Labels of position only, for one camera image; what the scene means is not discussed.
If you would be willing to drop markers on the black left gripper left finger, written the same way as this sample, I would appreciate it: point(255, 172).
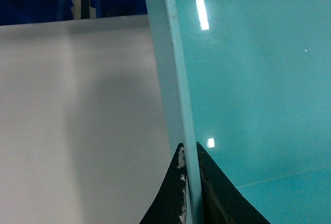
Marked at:
point(170, 205)

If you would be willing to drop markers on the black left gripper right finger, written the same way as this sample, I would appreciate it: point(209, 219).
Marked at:
point(222, 202)

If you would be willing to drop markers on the teal plastic bin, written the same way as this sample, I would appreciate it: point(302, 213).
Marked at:
point(249, 80)

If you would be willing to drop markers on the blue bin below centre-left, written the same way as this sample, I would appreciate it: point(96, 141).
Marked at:
point(118, 8)

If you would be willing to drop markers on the blue bin below left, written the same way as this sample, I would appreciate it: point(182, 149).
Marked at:
point(35, 11)

